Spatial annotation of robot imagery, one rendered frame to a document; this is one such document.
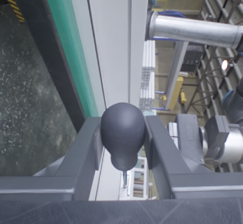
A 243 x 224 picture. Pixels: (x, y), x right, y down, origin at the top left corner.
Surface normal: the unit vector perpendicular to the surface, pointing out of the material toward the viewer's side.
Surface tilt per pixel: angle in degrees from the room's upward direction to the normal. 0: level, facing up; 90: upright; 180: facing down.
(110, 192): 90
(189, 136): 90
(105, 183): 90
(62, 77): 90
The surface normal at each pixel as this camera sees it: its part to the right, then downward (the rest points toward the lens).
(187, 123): -0.03, -0.61
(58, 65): -0.11, 0.78
